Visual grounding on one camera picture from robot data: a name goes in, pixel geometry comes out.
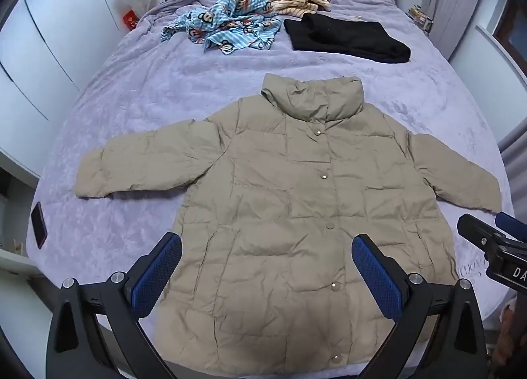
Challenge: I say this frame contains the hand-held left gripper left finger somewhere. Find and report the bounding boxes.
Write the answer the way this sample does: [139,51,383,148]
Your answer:
[47,232,183,379]

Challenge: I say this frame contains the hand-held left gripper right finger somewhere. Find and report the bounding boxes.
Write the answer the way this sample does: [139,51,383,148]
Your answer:
[352,233,488,379]

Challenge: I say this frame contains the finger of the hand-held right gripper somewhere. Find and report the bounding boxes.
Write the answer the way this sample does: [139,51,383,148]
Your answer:
[458,214,507,254]
[495,211,527,242]

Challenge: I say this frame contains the beige puffer jacket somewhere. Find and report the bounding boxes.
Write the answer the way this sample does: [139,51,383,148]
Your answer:
[74,73,502,370]

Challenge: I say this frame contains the dark smartphone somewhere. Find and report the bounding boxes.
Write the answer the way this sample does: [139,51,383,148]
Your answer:
[31,202,48,249]

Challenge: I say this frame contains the purple fleece blanket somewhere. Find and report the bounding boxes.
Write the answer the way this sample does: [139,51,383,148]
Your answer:
[25,0,515,379]

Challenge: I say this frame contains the clutter on nightstand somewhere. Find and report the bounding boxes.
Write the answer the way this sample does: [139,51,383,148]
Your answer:
[408,4,435,34]

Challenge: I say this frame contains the grey curtain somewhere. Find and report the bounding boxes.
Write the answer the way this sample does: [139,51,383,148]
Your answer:
[426,0,488,61]

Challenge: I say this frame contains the black folded garment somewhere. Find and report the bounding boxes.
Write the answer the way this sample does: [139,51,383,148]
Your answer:
[284,13,411,64]

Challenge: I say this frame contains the white wardrobe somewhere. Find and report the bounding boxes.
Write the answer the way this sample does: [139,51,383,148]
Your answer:
[0,0,124,188]

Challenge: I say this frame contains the blue monkey print cloth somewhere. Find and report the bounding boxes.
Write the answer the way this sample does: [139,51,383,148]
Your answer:
[160,0,285,55]

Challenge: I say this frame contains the window frame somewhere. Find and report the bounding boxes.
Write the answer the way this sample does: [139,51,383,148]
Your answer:
[473,0,527,89]

